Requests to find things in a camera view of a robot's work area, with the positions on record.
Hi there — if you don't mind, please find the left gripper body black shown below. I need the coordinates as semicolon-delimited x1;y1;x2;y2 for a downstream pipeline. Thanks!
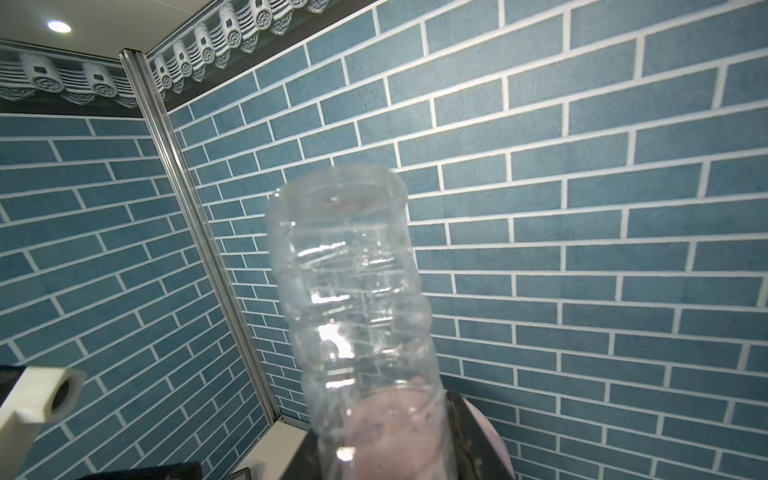
80;461;203;480

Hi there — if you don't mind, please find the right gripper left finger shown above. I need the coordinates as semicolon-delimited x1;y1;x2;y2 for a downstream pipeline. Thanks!
280;430;321;480

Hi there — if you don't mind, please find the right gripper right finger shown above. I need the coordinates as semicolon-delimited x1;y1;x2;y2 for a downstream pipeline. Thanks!
446;391;507;480

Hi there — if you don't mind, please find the clear ribbed bottle white cap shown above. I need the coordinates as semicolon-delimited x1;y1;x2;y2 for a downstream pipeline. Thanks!
266;165;457;479

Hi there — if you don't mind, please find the purple plastic bin liner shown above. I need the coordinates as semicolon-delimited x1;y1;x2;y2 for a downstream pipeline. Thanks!
464;399;515;479

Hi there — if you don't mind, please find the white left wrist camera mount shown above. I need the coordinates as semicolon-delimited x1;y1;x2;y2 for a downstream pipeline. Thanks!
1;366;86;479

